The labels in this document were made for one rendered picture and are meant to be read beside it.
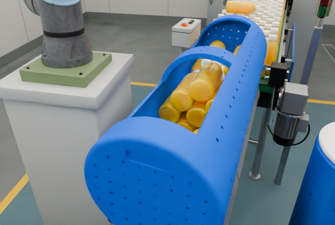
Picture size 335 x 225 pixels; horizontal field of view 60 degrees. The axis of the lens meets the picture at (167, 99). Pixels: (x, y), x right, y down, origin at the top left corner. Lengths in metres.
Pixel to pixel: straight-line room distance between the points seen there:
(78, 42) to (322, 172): 0.76
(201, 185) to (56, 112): 0.52
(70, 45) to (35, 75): 0.13
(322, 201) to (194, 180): 0.49
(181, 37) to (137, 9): 4.28
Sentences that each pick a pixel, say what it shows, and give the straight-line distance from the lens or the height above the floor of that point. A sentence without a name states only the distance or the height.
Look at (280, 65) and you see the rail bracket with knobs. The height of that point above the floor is 1.00.
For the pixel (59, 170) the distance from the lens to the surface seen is 1.04.
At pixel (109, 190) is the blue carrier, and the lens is 0.61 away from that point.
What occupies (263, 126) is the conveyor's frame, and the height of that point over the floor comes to 0.45.
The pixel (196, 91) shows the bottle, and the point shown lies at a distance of 0.80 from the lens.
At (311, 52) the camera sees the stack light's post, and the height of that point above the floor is 0.97.
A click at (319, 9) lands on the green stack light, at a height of 1.19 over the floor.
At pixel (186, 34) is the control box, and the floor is 1.07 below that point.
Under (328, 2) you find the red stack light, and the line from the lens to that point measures 1.66.
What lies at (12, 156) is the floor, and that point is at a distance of 2.61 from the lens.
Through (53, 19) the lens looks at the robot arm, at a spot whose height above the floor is 1.32.
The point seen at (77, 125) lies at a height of 1.04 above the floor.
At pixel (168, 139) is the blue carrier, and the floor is 1.23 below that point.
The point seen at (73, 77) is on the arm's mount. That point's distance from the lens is 0.84.
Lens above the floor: 1.53
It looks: 30 degrees down
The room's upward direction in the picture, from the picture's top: straight up
